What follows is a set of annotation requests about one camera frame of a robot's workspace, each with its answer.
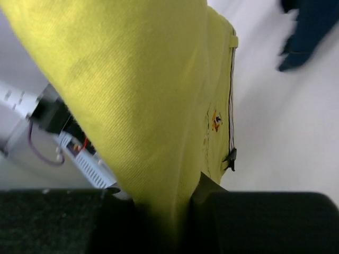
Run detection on navy blue trousers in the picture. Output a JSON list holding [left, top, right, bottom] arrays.
[[278, 0, 338, 72]]

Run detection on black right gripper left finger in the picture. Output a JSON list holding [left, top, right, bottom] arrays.
[[1, 187, 147, 253]]

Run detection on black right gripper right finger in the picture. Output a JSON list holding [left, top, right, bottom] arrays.
[[185, 175, 338, 253]]

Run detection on white slotted cable duct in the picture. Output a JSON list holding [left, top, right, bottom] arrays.
[[53, 132, 117, 188]]

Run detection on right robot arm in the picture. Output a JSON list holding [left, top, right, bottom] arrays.
[[1, 86, 338, 253]]

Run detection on olive green trousers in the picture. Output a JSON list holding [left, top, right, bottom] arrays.
[[1, 0, 238, 240]]

